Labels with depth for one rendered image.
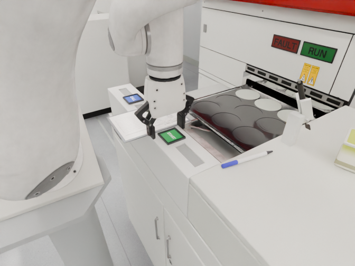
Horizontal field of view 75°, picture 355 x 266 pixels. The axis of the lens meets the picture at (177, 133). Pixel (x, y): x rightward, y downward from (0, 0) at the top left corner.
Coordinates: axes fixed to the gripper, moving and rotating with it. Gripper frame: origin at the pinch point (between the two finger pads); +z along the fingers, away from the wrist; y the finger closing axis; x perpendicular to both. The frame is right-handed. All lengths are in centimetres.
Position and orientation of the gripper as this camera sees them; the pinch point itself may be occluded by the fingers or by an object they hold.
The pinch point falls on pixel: (166, 128)
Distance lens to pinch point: 63.5
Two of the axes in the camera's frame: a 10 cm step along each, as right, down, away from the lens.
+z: 0.0, 8.2, 5.7
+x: 5.3, 4.8, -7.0
